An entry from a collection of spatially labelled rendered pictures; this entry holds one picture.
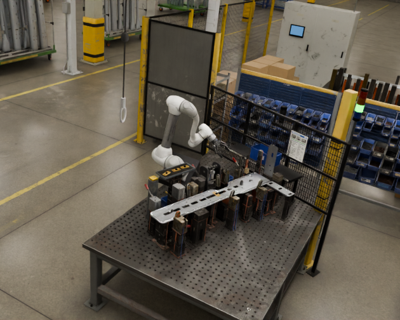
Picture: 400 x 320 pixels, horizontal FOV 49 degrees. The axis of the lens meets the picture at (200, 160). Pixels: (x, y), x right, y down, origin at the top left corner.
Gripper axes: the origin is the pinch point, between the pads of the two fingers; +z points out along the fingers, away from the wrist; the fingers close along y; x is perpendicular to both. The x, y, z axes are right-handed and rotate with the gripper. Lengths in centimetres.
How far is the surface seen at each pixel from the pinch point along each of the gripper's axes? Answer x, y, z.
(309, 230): 52, 26, 110
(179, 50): -81, -127, -155
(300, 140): 67, -31, 39
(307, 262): -8, 5, 150
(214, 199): 44, 81, 26
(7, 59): -503, -119, -468
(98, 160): -219, 13, -115
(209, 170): 40, 61, 3
